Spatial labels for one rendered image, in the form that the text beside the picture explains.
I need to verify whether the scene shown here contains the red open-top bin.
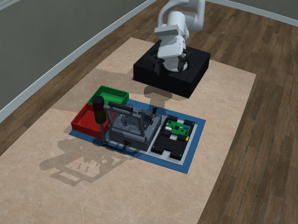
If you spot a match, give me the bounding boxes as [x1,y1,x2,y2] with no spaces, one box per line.
[71,103,109,139]

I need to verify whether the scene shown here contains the green circuit board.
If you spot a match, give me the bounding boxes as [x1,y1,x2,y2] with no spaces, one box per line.
[164,120,191,136]

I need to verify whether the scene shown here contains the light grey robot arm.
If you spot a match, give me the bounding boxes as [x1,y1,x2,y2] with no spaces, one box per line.
[154,0,205,72]

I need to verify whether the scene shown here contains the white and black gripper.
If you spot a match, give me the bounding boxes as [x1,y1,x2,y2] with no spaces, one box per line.
[150,34,192,76]

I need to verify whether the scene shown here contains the green bin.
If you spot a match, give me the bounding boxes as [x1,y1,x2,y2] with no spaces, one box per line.
[87,85,129,105]

